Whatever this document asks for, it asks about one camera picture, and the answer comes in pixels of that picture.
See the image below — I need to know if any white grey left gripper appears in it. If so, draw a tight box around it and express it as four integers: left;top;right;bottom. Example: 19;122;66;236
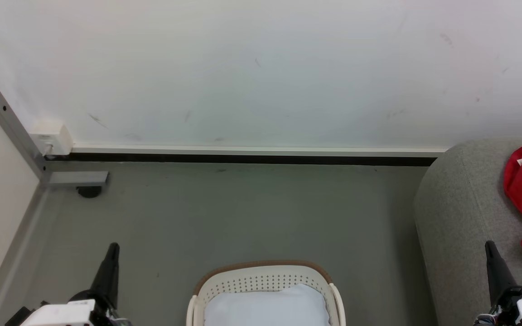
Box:
20;243;133;326

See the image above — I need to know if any grey fabric sofa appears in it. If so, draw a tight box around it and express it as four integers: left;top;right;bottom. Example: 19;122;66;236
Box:
413;138;522;326

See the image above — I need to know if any cream perforated laundry basket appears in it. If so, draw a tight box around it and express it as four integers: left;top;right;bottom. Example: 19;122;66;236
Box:
186;260;347;326

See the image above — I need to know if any white and black baseboard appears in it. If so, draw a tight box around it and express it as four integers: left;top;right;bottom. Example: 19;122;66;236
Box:
44;144;450;167

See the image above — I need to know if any white wall socket box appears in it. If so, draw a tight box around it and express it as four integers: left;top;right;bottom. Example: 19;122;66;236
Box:
29;120;74;157

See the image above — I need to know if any grey metal partition frame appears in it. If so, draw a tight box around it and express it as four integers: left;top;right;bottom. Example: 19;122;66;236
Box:
0;88;110;326

